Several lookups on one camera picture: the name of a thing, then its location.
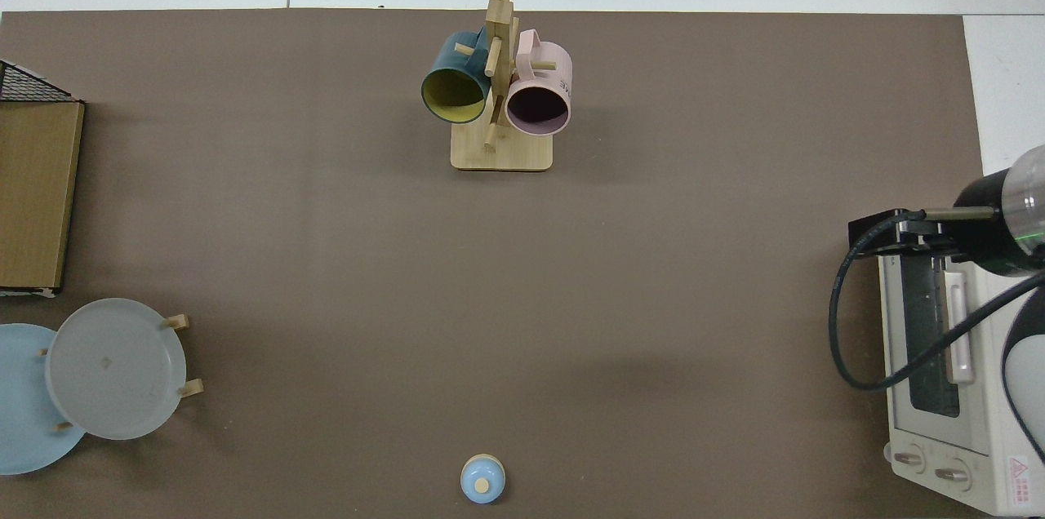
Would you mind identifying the pale toaster oven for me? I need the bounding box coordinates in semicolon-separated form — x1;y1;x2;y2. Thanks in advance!
878;246;1045;518

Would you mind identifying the pink cup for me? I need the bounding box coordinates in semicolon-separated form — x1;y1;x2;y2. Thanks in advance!
505;29;574;136

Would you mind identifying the wooden cup stand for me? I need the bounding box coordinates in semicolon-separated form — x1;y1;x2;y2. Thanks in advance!
451;0;564;172

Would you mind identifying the dark teal cup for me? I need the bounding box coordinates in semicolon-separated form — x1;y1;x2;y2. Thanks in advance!
420;29;493;125

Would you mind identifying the small blue round bell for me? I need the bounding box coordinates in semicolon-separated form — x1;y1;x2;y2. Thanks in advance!
460;454;507;505

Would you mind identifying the brown table cloth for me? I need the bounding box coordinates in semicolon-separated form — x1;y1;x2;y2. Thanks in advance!
0;9;985;519

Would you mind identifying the wooden plate rack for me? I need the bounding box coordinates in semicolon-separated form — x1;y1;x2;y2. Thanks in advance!
37;313;205;433

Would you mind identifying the grey plate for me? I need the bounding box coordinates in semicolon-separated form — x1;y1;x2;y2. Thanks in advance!
45;298;188;441

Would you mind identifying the light blue plate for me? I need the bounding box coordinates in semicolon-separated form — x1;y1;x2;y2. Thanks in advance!
0;323;87;476

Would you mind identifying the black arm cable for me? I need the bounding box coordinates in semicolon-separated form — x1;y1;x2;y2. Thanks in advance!
829;207;1045;391

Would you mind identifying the wire basket with wooden floor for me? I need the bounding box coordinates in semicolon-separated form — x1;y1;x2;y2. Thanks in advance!
0;60;87;297

